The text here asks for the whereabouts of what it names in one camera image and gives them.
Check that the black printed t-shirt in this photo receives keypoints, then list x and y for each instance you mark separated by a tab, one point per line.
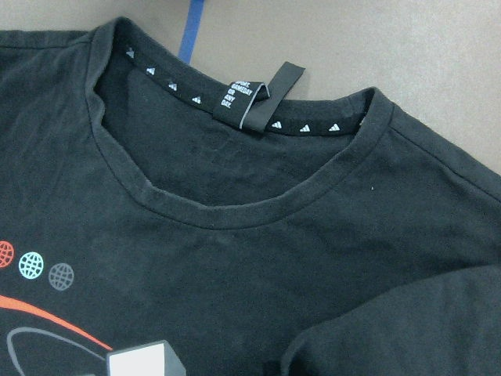
346	239

